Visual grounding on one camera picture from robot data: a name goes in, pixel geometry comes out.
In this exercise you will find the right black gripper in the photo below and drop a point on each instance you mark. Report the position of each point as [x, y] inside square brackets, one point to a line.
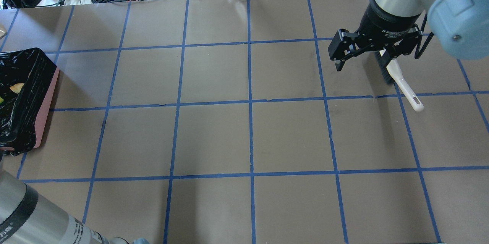
[384, 23]

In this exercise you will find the curved pale melon slice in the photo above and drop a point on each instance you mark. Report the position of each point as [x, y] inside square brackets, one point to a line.
[16, 88]

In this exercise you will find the beige hand brush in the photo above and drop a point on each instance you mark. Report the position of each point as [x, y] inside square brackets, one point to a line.
[392, 73]

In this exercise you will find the pink bin with black bag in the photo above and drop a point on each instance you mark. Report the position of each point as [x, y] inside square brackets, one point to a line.
[18, 112]

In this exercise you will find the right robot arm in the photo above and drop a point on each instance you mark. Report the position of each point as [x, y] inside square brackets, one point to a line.
[461, 27]

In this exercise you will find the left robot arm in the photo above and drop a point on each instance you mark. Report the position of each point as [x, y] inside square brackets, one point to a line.
[29, 218]

